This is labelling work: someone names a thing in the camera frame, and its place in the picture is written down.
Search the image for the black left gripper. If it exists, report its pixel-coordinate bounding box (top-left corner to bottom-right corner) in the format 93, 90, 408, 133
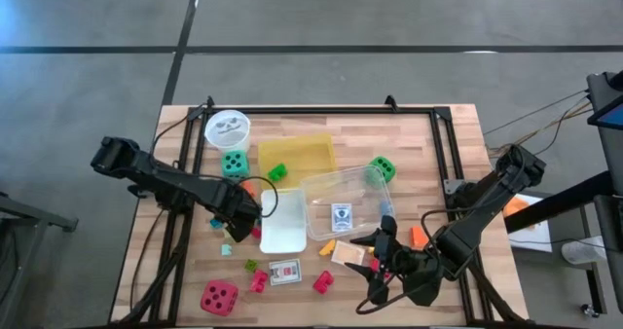
206, 182, 262, 243

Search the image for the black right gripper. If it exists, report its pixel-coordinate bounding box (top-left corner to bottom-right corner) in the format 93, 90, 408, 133
346, 216, 444, 307

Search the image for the white plastic bin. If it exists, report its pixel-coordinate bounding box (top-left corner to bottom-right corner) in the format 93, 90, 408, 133
259, 188, 309, 255

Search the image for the green toy brick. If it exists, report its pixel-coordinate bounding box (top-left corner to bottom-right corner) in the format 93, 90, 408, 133
267, 163, 288, 183

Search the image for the clear plastic container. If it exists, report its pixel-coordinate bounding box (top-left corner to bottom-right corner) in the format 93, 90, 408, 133
300, 165, 396, 242

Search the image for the pink foam die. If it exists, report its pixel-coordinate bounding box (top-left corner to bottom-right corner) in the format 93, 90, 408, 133
200, 279, 239, 317

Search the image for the green foam die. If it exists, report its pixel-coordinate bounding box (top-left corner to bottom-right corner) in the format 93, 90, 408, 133
365, 155, 397, 184

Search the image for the pink-red toy brick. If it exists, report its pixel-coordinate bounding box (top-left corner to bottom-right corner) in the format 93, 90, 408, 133
249, 269, 270, 294

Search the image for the blue-print playing card deck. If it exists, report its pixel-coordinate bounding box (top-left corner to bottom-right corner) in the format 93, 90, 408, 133
330, 201, 354, 233

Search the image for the teal foam die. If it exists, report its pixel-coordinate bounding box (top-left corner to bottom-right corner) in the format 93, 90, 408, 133
221, 149, 251, 179

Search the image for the yellow translucent bin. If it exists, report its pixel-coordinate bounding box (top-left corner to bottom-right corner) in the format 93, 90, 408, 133
256, 132, 338, 190

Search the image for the white cup with face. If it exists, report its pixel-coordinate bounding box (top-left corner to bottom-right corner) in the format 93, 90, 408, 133
203, 108, 252, 154

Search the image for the orange object on paper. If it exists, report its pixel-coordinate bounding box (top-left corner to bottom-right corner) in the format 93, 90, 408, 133
503, 196, 531, 218

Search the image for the white paper sheet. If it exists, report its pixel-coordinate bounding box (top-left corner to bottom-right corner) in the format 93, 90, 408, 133
500, 192, 554, 253

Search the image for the black monitor stand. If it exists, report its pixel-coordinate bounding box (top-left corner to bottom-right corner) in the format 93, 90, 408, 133
503, 69, 623, 315

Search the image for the white object on floor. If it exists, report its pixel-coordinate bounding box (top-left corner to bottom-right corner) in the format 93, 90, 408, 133
561, 235, 607, 266

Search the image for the grey side table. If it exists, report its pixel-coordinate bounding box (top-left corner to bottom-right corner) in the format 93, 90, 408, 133
0, 191, 79, 329

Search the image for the monitor with blue screen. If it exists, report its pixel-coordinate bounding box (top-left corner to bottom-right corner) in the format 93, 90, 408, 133
586, 92, 623, 128

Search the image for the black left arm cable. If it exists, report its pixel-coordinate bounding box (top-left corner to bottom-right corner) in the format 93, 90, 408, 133
150, 103, 279, 219

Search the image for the grey metal bracket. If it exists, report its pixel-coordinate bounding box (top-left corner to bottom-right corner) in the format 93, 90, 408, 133
443, 177, 469, 198

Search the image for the black aluminium table frame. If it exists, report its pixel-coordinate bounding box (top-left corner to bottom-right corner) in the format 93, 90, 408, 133
114, 103, 530, 326

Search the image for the floor cable bundle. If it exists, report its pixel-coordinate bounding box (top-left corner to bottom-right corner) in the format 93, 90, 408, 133
484, 89, 593, 158

